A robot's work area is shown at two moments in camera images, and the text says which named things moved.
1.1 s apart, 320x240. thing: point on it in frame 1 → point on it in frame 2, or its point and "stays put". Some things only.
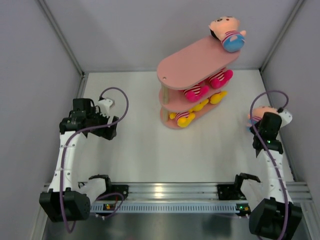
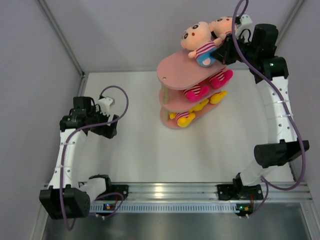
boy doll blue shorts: [256, 114] → [196, 37]
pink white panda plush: [195, 93] stays put
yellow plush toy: [199, 106] stays put
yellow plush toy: [183, 119] stays put
